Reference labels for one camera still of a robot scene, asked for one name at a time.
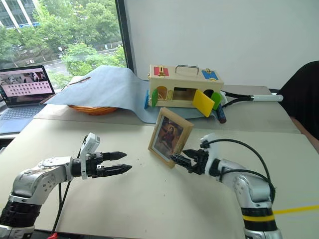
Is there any metal lock box handle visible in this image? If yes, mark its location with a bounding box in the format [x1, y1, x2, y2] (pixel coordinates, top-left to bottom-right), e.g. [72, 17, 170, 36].
[174, 64, 200, 76]

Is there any yellow tape strip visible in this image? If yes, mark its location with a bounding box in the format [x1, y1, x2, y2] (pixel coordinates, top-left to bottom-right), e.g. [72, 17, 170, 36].
[272, 205, 319, 216]

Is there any orange woven basket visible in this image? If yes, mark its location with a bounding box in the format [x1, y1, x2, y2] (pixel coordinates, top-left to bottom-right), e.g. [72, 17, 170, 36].
[67, 104, 118, 116]

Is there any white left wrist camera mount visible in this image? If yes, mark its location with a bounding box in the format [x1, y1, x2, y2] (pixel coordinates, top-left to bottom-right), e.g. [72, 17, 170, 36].
[79, 132, 101, 180]

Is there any wooden lock box toy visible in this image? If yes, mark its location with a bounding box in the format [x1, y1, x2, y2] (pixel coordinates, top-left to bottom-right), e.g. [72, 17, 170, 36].
[144, 64, 224, 118]

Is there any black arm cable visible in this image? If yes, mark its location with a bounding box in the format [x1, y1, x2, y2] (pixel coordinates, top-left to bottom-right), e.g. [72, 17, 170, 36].
[206, 138, 277, 201]
[50, 181, 72, 235]

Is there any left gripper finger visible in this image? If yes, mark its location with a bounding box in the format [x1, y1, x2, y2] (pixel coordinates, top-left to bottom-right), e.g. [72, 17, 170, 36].
[97, 164, 133, 178]
[102, 150, 128, 161]

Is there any dark red marker pen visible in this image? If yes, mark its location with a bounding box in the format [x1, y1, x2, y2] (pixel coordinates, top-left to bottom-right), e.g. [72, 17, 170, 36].
[216, 104, 227, 124]

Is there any grey open laptop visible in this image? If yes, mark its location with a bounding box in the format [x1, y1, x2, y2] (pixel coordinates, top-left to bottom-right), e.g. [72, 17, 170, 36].
[0, 65, 56, 135]

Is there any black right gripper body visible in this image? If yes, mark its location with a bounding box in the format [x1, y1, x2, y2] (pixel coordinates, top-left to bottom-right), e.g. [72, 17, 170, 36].
[188, 148, 210, 175]

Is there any yellow lock box door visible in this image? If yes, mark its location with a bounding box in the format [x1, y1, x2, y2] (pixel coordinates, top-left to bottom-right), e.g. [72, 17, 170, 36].
[192, 89, 216, 118]

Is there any black chair back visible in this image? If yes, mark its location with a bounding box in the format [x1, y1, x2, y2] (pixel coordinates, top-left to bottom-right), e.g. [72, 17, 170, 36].
[276, 60, 319, 140]

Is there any black window frame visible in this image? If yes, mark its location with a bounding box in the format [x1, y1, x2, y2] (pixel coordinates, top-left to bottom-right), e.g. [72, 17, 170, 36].
[115, 0, 137, 75]

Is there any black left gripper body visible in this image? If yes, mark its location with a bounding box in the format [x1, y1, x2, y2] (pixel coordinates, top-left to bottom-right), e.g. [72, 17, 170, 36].
[86, 151, 105, 179]

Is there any wooden picture frame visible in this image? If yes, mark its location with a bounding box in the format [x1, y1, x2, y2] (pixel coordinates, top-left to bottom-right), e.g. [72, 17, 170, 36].
[148, 107, 195, 169]

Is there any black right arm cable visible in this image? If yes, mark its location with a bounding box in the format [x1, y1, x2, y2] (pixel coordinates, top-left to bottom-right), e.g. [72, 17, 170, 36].
[206, 138, 277, 201]

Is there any black racket with white handle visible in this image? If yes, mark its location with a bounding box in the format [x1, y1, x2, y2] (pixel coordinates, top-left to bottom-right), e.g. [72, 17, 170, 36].
[219, 90, 284, 109]

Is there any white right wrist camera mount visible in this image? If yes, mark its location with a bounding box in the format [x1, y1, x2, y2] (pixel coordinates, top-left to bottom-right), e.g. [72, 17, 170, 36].
[199, 132, 220, 175]

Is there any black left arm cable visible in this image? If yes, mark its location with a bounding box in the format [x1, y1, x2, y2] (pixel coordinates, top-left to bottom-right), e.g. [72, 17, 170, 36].
[50, 181, 72, 235]

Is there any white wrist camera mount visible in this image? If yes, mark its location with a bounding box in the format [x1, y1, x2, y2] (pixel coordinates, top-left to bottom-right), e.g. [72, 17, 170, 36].
[79, 132, 101, 180]
[199, 132, 220, 175]

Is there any light blue cloth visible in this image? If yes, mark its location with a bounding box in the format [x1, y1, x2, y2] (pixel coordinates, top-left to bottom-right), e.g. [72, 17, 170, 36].
[44, 65, 218, 124]

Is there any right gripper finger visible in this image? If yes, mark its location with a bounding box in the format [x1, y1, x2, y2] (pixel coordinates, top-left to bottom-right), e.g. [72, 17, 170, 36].
[182, 148, 200, 160]
[169, 154, 193, 171]

